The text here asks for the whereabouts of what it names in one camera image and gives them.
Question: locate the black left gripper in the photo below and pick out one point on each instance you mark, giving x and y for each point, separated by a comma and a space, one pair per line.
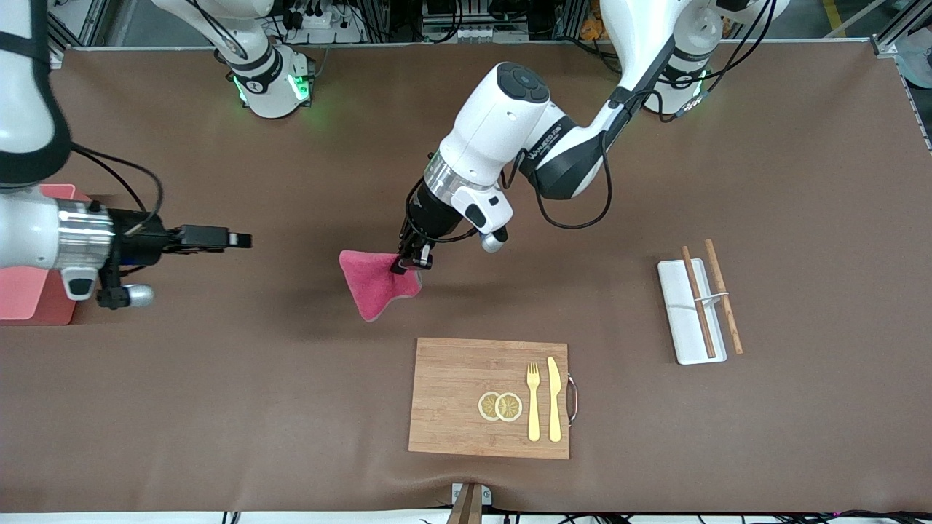
429, 216

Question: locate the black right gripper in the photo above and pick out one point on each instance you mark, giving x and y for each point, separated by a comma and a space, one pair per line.
148, 237

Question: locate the pink microfibre cloth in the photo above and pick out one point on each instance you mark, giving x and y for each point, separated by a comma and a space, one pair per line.
371, 284

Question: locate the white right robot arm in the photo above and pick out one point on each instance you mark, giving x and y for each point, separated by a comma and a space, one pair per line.
29, 225

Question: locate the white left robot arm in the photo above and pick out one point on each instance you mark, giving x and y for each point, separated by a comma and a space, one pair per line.
502, 124

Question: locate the bamboo cutting board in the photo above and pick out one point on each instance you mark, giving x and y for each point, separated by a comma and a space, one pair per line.
451, 393

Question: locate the lemon slice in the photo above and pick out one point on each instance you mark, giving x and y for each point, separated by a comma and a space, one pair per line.
511, 407
486, 406

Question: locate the pink plastic bin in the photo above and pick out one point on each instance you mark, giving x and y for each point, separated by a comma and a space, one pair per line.
29, 298

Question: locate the yellow plastic fork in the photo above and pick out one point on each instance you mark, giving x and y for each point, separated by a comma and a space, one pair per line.
534, 407

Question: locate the yellow plastic knife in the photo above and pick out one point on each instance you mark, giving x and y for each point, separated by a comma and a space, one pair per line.
555, 400

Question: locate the grey electronics box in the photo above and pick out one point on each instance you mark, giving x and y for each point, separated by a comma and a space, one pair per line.
473, 22

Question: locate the white power strip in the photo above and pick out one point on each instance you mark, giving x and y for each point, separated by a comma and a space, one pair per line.
320, 20

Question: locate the white rectangular tray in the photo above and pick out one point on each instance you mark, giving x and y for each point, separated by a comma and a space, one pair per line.
681, 327

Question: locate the orange snack bags pile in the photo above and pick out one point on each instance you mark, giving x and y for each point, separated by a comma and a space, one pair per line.
593, 29

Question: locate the grey bracket with brown bar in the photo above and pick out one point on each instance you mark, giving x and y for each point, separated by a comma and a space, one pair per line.
470, 498

